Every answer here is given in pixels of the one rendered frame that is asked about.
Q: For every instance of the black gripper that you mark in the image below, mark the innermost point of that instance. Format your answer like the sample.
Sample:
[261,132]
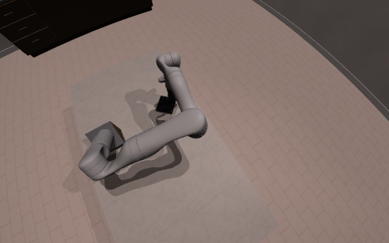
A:
[170,95]

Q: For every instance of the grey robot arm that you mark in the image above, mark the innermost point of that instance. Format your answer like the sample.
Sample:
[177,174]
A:
[189,122]

